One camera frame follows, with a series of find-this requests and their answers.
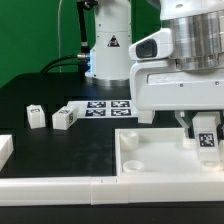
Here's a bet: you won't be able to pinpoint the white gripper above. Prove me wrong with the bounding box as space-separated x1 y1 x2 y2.
129 28 224 138

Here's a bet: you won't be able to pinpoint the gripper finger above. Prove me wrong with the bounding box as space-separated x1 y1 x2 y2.
217 114 224 142

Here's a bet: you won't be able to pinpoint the white square tabletop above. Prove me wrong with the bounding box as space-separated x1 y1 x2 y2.
115 128 224 176

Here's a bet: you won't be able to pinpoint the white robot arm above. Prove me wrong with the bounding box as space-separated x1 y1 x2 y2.
85 0 224 144

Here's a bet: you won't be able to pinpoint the white front obstacle bar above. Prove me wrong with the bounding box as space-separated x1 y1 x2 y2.
0 172 224 206

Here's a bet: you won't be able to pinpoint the fiducial marker sheet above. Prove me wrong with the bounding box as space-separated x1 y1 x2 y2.
67 100 138 118

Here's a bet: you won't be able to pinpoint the white left obstacle block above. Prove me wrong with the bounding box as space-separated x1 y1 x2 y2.
0 135 14 171

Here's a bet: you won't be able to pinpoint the black cables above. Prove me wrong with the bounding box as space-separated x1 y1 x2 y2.
40 53 92 74

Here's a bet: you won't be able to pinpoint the thin white cable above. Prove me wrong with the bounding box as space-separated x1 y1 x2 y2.
57 0 64 74

